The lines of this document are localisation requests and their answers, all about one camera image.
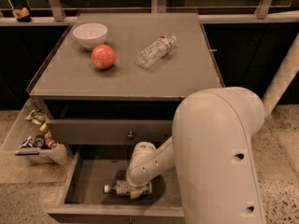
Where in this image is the dark labelled water bottle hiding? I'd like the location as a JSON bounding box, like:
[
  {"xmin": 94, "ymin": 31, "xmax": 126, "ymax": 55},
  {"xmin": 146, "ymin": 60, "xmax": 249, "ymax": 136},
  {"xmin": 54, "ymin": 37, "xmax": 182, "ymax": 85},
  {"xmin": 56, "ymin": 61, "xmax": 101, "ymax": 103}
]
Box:
[{"xmin": 103, "ymin": 180, "xmax": 152, "ymax": 197}]

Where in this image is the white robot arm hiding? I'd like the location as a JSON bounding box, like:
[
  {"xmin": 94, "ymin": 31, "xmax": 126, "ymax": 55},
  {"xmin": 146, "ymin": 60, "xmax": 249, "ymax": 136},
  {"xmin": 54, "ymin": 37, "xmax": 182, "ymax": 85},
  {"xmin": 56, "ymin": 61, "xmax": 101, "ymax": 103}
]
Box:
[{"xmin": 126, "ymin": 87, "xmax": 265, "ymax": 224}]

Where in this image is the grey open middle drawer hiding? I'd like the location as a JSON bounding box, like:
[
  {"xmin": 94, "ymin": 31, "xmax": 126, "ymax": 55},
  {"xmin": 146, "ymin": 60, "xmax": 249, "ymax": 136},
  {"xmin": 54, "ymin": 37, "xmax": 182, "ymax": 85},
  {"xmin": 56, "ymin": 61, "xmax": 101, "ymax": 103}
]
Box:
[{"xmin": 48, "ymin": 146, "xmax": 185, "ymax": 224}]

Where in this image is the brass top drawer knob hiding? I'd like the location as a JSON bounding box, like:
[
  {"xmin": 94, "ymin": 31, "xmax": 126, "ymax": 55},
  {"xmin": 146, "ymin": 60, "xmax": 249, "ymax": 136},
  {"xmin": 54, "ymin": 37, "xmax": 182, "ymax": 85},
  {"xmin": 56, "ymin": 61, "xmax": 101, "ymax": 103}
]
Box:
[{"xmin": 127, "ymin": 132, "xmax": 135, "ymax": 140}]

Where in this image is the grey top drawer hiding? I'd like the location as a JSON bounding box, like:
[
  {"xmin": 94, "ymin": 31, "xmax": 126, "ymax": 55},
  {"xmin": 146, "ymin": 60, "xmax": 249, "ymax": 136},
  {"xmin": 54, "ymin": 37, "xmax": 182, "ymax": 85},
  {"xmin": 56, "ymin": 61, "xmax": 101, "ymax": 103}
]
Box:
[{"xmin": 47, "ymin": 119, "xmax": 172, "ymax": 145}]

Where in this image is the grey drawer cabinet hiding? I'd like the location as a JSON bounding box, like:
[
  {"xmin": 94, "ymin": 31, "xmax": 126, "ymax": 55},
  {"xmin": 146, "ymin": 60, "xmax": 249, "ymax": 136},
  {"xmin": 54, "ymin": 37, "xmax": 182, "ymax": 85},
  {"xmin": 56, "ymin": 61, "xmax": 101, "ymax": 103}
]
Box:
[{"xmin": 26, "ymin": 12, "xmax": 226, "ymax": 147}]

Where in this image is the clear empty plastic bottle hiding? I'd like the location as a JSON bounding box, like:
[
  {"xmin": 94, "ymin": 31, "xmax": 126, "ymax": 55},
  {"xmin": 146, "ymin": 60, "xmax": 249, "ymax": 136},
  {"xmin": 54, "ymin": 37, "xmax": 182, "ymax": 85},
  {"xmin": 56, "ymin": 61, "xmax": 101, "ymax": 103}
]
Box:
[{"xmin": 135, "ymin": 35, "xmax": 177, "ymax": 69}]

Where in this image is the orange snack packet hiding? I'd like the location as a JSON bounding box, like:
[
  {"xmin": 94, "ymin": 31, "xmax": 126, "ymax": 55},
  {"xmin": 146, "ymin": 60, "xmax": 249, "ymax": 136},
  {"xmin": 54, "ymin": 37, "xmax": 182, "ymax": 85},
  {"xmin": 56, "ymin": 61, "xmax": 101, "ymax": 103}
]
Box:
[{"xmin": 44, "ymin": 132, "xmax": 58, "ymax": 148}]

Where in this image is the crushed drink can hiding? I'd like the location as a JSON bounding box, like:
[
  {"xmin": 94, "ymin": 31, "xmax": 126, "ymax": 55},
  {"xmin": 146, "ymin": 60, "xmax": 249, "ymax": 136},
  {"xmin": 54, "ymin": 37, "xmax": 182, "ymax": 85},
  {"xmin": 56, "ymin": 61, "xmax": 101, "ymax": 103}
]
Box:
[{"xmin": 34, "ymin": 134, "xmax": 45, "ymax": 147}]

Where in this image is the clear plastic trash bin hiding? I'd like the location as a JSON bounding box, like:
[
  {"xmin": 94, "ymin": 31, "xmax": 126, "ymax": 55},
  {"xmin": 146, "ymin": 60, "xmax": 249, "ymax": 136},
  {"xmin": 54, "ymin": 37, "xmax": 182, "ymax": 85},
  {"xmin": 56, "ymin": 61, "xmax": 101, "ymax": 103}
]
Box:
[{"xmin": 1, "ymin": 98, "xmax": 67, "ymax": 164}]

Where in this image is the crumpled green wrapper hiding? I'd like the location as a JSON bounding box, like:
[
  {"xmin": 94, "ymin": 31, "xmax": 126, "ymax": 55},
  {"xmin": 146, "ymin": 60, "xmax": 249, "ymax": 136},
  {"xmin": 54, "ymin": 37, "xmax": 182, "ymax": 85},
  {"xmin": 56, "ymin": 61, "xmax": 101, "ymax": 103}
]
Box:
[{"xmin": 26, "ymin": 109, "xmax": 48, "ymax": 125}]

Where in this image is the red apple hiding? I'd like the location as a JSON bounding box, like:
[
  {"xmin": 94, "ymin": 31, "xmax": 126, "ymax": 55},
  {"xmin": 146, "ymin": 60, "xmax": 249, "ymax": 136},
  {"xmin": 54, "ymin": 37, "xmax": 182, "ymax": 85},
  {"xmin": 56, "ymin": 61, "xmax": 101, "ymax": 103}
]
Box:
[{"xmin": 91, "ymin": 45, "xmax": 116, "ymax": 70}]

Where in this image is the white ceramic bowl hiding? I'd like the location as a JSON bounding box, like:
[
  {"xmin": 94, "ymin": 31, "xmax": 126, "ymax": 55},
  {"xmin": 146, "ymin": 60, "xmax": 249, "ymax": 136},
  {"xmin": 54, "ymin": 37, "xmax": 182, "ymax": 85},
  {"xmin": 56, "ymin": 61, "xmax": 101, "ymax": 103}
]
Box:
[{"xmin": 73, "ymin": 23, "xmax": 107, "ymax": 50}]

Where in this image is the white diagonal support pole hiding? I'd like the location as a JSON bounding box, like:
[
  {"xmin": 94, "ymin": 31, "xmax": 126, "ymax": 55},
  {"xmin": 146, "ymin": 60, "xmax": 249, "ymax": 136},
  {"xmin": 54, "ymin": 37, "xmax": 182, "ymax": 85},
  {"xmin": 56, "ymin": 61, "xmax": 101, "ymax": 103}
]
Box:
[{"xmin": 263, "ymin": 34, "xmax": 299, "ymax": 117}]

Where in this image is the yellow black object on ledge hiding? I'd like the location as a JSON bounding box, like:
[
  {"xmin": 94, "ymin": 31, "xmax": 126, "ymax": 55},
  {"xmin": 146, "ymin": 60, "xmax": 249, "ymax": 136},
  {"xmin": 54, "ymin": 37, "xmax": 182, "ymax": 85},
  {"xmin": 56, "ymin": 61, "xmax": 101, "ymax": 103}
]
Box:
[{"xmin": 12, "ymin": 7, "xmax": 31, "ymax": 22}]

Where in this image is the metal railing ledge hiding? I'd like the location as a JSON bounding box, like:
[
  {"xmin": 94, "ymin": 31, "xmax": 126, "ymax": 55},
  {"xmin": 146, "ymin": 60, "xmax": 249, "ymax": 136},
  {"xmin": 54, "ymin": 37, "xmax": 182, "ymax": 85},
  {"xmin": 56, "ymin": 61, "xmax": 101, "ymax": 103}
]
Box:
[{"xmin": 0, "ymin": 9, "xmax": 299, "ymax": 26}]

